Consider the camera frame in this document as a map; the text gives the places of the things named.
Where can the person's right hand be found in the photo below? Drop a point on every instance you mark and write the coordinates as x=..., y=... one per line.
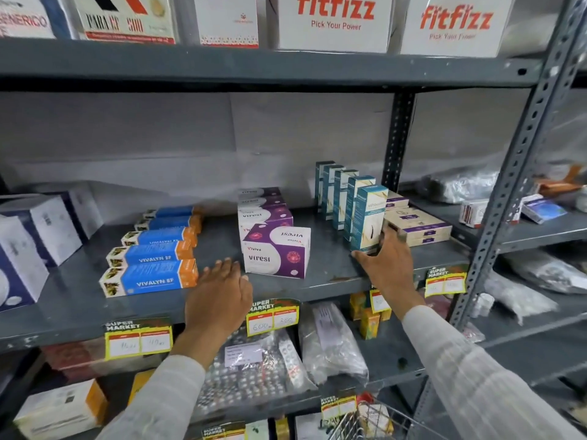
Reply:
x=393, y=270

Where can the person's left hand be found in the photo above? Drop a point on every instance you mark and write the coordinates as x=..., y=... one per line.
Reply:
x=215, y=302

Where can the person's right thumb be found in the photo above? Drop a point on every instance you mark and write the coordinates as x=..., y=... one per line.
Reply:
x=363, y=260

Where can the person's left thumb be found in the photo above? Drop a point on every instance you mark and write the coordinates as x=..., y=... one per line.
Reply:
x=247, y=284

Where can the teal white tall box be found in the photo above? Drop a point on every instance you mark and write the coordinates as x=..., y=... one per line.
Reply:
x=368, y=215
x=328, y=190
x=352, y=201
x=340, y=196
x=318, y=183

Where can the person's right forearm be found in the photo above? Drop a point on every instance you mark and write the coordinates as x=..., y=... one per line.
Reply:
x=472, y=380

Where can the person's left forearm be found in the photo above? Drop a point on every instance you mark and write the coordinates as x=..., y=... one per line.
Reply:
x=160, y=398

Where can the purple white medicine box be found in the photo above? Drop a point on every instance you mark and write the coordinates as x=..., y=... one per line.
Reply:
x=261, y=217
x=259, y=202
x=275, y=251
x=257, y=192

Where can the yellow price tag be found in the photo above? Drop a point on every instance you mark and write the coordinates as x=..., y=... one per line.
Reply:
x=137, y=341
x=224, y=431
x=379, y=301
x=273, y=319
x=338, y=406
x=445, y=283

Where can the small yellow box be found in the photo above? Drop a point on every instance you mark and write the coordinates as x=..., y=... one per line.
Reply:
x=386, y=314
x=369, y=324
x=357, y=306

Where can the cream purple flat box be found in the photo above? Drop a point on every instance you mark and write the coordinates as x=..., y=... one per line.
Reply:
x=396, y=200
x=419, y=222
x=431, y=240

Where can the clear plastic bag white contents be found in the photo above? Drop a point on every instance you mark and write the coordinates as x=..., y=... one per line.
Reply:
x=330, y=343

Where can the plastic bag of blister packs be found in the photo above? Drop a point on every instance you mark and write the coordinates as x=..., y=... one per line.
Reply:
x=247, y=375

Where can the blue orange medicine box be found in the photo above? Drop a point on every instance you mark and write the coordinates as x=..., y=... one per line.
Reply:
x=172, y=211
x=158, y=235
x=149, y=252
x=146, y=277
x=169, y=222

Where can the pink plastic bag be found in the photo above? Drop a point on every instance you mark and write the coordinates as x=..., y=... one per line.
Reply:
x=451, y=316

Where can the white red small box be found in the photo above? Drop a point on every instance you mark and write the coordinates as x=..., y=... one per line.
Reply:
x=473, y=213

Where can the grey plastic bag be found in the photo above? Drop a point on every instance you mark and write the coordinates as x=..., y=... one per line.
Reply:
x=458, y=185

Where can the small white bottle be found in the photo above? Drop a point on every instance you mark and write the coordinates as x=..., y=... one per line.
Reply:
x=483, y=305

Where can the yellow flat box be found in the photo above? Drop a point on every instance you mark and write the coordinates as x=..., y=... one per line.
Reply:
x=139, y=384

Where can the packet in cart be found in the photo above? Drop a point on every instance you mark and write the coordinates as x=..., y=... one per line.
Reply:
x=375, y=420

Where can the white navy carton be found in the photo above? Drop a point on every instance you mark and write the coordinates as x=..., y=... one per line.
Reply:
x=20, y=265
x=85, y=208
x=50, y=229

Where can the grey metal shelving rack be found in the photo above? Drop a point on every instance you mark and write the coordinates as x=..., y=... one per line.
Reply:
x=275, y=64
x=541, y=233

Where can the red box in plastic wrap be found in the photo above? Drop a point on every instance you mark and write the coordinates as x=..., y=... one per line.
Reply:
x=78, y=357

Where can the blue white flat box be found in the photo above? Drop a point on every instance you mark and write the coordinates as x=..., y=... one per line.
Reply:
x=543, y=210

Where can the orange packet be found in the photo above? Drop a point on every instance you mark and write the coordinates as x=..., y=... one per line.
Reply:
x=557, y=183

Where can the white orange carton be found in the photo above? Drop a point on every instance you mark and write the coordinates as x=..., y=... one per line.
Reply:
x=59, y=410

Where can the white box red lettering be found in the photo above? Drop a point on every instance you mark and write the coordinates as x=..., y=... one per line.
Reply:
x=334, y=22
x=456, y=25

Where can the white box red dotted edge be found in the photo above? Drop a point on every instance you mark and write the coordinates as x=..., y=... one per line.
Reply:
x=227, y=20

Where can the cream box black red stripes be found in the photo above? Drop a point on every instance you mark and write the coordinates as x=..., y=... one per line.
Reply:
x=124, y=18

